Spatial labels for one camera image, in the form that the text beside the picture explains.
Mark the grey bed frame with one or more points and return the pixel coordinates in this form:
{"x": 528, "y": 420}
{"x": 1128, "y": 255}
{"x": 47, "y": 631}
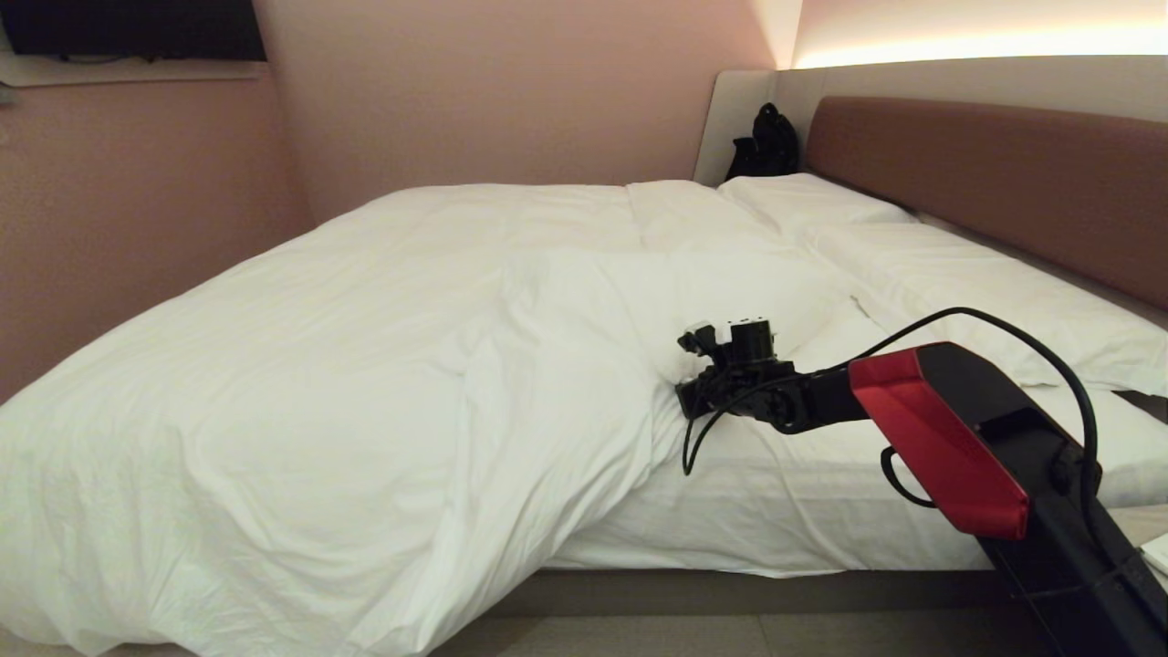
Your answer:
{"x": 730, "y": 591}

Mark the brown padded headboard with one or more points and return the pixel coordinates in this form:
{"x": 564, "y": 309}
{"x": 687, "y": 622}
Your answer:
{"x": 1004, "y": 173}

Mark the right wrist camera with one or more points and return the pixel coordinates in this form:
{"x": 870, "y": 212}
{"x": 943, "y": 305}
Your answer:
{"x": 750, "y": 338}

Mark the black television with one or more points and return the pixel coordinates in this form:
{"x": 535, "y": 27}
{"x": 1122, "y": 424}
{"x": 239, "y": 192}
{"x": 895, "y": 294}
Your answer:
{"x": 137, "y": 27}

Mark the white pillow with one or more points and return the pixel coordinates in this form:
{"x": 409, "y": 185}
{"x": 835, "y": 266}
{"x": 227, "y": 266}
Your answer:
{"x": 985, "y": 292}
{"x": 803, "y": 201}

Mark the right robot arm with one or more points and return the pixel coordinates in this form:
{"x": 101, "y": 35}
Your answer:
{"x": 949, "y": 438}

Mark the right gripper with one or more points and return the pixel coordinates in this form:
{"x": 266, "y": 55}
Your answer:
{"x": 721, "y": 388}

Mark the pale wall shelf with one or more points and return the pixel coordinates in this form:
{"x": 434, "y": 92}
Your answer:
{"x": 137, "y": 69}

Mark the warm light strip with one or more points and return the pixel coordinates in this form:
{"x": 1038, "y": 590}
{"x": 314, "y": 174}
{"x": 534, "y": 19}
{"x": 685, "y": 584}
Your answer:
{"x": 985, "y": 47}

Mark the black bag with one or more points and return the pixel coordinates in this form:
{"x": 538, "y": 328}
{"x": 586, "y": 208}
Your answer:
{"x": 768, "y": 146}

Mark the white bed sheet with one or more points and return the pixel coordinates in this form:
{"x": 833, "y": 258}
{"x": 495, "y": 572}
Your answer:
{"x": 803, "y": 502}

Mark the white duvet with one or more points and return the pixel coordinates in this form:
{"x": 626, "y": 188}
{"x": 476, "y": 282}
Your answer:
{"x": 319, "y": 383}

